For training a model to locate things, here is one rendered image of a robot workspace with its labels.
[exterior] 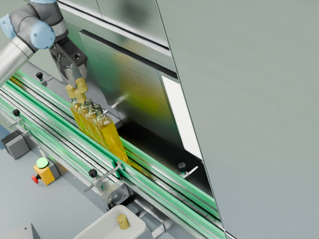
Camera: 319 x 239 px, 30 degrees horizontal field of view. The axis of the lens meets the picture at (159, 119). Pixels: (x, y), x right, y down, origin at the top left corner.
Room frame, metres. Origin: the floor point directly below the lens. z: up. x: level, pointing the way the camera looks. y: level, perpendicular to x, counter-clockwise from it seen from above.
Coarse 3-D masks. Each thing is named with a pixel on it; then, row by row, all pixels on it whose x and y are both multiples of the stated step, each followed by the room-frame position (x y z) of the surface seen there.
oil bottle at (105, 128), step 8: (96, 120) 1.73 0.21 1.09; (104, 120) 1.71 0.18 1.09; (112, 120) 1.72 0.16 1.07; (96, 128) 1.73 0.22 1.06; (104, 128) 1.70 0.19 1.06; (112, 128) 1.72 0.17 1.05; (104, 136) 1.70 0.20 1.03; (112, 136) 1.71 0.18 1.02; (104, 144) 1.72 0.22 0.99; (112, 144) 1.71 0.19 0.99; (120, 144) 1.72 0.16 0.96; (112, 152) 1.70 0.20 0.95; (120, 152) 1.71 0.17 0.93
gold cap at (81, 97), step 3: (75, 90) 1.85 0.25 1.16; (75, 93) 1.83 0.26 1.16; (78, 93) 1.82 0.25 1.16; (81, 93) 1.83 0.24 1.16; (75, 96) 1.84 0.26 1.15; (78, 96) 1.83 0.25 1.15; (81, 96) 1.82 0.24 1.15; (84, 96) 1.83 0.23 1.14; (78, 99) 1.83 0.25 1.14; (81, 99) 1.82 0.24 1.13; (84, 99) 1.83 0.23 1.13; (78, 102) 1.83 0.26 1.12; (81, 102) 1.82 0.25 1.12
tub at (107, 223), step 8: (112, 208) 1.54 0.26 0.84; (120, 208) 1.54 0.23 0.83; (104, 216) 1.52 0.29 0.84; (112, 216) 1.52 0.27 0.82; (128, 216) 1.50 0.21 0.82; (136, 216) 1.46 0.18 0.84; (96, 224) 1.50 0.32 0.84; (104, 224) 1.51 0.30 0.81; (112, 224) 1.52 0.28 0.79; (136, 224) 1.46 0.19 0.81; (144, 224) 1.42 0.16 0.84; (88, 232) 1.48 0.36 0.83; (96, 232) 1.49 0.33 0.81; (104, 232) 1.50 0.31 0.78; (112, 232) 1.50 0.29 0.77; (120, 232) 1.49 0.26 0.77; (128, 232) 1.47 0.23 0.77; (136, 232) 1.39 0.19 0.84
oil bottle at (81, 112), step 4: (80, 108) 1.84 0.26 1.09; (84, 108) 1.82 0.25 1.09; (80, 112) 1.83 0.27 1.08; (84, 112) 1.81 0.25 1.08; (80, 116) 1.84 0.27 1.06; (84, 116) 1.81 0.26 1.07; (84, 120) 1.81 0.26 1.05; (84, 124) 1.83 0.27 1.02; (84, 128) 1.84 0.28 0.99; (88, 128) 1.81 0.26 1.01; (88, 132) 1.83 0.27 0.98; (88, 136) 1.84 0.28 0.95; (92, 136) 1.81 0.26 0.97
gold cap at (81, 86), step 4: (76, 80) 1.79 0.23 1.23; (80, 80) 1.79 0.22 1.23; (84, 80) 1.79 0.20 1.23; (76, 84) 1.78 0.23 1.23; (80, 84) 1.77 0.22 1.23; (84, 84) 1.78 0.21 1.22; (80, 88) 1.77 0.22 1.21; (84, 88) 1.77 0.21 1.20; (80, 92) 1.78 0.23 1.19; (84, 92) 1.77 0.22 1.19
